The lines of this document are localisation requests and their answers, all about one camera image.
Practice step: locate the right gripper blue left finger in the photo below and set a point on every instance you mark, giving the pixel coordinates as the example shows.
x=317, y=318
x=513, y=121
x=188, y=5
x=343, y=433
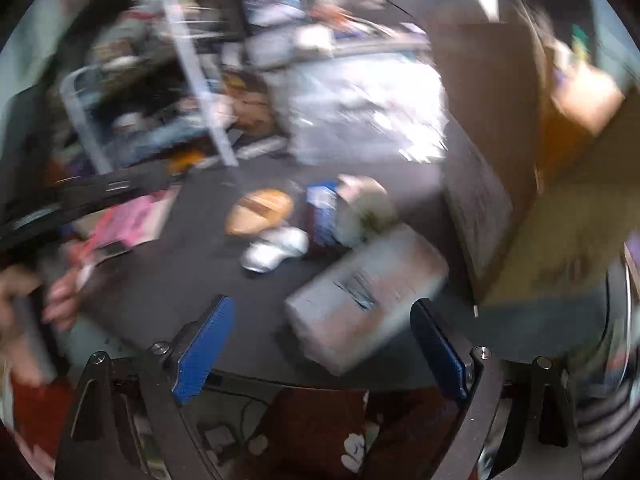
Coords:
x=197, y=346

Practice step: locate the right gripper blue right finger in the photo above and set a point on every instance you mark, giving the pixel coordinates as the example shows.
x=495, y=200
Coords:
x=447, y=352

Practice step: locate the grey parcel bag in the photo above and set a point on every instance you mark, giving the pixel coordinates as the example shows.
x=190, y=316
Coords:
x=359, y=304

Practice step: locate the white plastic spoon tray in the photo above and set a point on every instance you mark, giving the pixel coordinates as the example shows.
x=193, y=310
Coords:
x=273, y=247

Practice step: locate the gold round badge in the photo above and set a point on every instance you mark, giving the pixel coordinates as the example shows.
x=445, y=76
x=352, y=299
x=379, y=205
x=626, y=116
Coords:
x=258, y=211

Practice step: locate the blue snack bar packet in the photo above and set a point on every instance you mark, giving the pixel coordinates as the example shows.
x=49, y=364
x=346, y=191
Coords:
x=321, y=204

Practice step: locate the brown cardboard box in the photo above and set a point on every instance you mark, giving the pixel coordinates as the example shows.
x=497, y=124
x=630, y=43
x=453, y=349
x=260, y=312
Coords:
x=543, y=185

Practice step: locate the white flower hair clip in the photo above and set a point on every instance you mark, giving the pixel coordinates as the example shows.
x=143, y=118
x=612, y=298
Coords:
x=363, y=210

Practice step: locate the person's left hand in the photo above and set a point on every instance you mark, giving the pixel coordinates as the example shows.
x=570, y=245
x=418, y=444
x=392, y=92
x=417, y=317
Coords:
x=26, y=305

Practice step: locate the pink leopard box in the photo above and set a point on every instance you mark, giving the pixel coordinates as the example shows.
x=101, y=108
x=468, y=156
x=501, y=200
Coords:
x=136, y=222

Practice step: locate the anime acrylic stand panel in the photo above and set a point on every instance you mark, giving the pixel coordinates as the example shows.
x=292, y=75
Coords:
x=250, y=102

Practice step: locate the clear holographic plastic bag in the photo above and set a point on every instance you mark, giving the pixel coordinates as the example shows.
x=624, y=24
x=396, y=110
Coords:
x=366, y=108

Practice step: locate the white wire shelf rack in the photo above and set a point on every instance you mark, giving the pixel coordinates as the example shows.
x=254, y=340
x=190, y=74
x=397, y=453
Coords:
x=136, y=73

